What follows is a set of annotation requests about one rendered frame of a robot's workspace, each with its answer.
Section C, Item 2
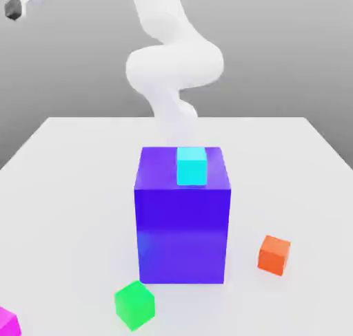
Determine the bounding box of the small cyan cube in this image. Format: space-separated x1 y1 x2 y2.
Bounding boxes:
176 147 208 187

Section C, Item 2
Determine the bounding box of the small magenta cube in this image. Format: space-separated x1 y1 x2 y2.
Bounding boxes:
0 306 22 336

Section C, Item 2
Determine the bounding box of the small green cube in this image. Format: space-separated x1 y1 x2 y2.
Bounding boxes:
114 280 156 333

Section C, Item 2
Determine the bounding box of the small orange cube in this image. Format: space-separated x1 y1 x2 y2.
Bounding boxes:
256 234 292 277

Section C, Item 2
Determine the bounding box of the large purple box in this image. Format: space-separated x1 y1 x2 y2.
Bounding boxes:
133 146 232 285

